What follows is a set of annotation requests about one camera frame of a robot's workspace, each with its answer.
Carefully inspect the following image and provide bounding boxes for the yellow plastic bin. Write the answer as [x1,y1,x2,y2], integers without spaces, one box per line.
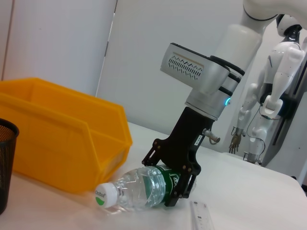
[0,77,133,194]

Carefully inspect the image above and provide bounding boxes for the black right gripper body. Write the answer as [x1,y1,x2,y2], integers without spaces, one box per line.
[153,106,215,177]

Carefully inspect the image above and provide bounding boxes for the clear plastic ruler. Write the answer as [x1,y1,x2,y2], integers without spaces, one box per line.
[190,200,214,230]

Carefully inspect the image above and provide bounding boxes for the black mesh pen holder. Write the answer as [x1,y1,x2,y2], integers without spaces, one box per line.
[0,117,20,215]

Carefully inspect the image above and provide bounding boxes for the clear green-label water bottle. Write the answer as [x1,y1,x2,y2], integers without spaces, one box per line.
[94,164,197,214]

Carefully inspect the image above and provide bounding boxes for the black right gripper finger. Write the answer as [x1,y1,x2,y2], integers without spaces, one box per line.
[165,172,199,207]
[141,143,163,167]

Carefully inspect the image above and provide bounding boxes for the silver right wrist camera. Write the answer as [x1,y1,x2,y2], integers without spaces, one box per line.
[160,42,231,94]

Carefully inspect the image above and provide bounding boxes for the white humanoid robot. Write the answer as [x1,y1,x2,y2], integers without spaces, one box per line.
[229,13,307,166]

